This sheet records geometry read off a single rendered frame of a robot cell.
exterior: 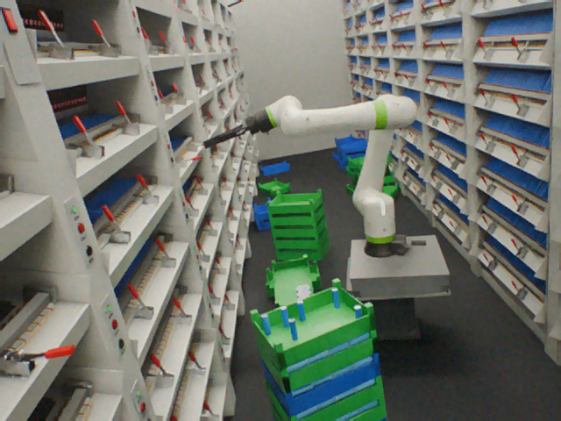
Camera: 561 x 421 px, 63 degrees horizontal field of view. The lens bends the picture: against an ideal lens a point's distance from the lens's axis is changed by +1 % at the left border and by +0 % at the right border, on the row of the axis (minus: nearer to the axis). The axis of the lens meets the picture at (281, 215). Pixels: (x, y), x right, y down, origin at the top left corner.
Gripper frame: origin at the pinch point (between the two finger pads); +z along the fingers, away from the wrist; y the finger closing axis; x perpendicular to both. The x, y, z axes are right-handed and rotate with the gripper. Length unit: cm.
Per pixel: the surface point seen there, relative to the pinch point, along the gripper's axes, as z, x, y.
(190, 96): 3.5, 19.9, 17.8
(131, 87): 5, 30, -52
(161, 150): 5, 10, -52
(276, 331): -8, -50, -74
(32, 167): 3, 22, -122
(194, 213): 12.5, -18.5, -27.6
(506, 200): -105, -68, -11
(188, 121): 9.2, 10.1, 18.0
